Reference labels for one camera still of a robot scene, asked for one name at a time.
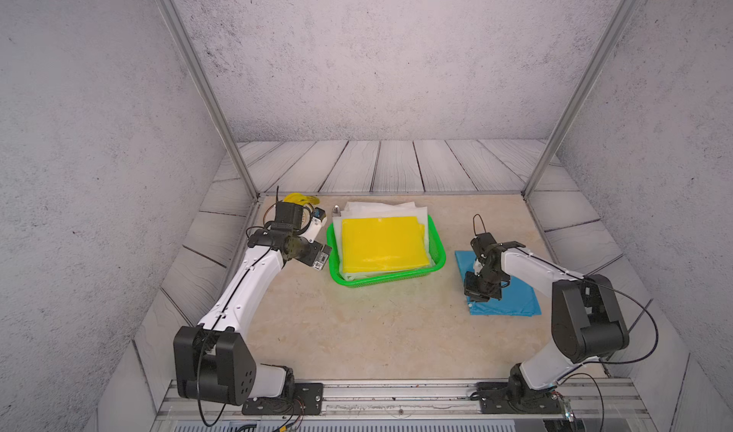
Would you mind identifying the green plastic basket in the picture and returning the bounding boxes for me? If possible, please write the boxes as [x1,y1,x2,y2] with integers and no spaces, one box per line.
[326,215,447,288]

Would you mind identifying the aluminium frame post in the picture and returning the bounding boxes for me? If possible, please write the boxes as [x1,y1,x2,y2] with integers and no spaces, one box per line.
[155,0,260,199]
[521,0,640,201]

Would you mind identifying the blue raincoat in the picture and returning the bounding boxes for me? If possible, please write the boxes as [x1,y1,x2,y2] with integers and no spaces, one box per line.
[454,251,541,317]

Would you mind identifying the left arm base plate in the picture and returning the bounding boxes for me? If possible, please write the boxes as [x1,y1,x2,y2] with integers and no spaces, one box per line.
[242,382,325,416]

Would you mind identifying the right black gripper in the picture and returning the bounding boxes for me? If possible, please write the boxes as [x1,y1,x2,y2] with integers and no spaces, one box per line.
[461,268,503,302]

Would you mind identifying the right aluminium frame post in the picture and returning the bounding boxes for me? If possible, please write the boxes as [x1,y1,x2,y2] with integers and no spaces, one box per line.
[521,0,640,201]

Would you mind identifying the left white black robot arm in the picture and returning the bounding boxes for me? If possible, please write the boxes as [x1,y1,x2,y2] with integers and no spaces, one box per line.
[173,193,331,414]

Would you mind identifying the aluminium front rail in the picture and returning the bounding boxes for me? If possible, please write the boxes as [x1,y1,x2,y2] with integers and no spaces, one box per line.
[152,376,656,431]

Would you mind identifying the left aluminium frame post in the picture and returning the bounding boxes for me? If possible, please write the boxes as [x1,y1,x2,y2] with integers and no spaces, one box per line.
[155,0,260,199]

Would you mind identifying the yellow raincoat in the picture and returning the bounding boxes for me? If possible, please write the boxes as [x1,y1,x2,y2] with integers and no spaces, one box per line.
[341,216,431,275]

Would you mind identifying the yellow banana bunch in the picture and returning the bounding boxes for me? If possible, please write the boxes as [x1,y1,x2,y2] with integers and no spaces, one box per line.
[284,193,320,207]

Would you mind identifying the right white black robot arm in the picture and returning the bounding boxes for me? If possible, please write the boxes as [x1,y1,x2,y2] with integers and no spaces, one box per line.
[464,231,644,401]

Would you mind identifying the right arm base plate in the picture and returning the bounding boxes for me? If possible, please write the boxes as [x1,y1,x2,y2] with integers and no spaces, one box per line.
[470,382,564,415]

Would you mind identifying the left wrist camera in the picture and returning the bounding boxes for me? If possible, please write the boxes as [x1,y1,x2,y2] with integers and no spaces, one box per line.
[303,208,328,242]

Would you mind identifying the white raincoat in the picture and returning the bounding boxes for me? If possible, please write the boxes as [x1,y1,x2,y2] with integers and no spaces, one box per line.
[333,202,429,280]

